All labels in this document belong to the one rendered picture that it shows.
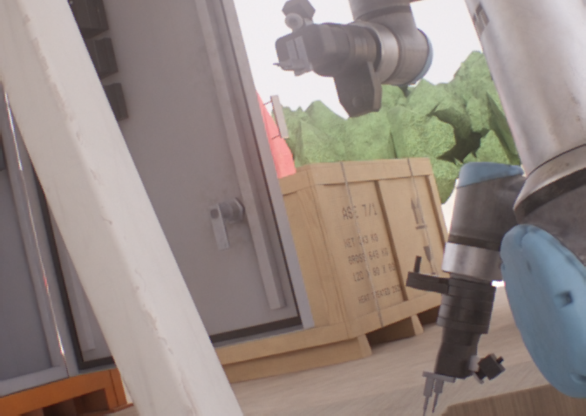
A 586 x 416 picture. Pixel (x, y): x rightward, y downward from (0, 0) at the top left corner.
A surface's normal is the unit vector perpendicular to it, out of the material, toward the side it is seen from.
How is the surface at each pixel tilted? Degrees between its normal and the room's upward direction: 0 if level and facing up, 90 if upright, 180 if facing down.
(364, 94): 90
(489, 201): 91
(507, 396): 90
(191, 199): 90
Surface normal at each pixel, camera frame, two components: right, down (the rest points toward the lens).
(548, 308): -0.94, 0.32
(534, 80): -0.70, -0.05
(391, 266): 0.82, -0.25
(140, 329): -0.37, 0.06
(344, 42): 0.65, -0.23
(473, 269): -0.20, -0.07
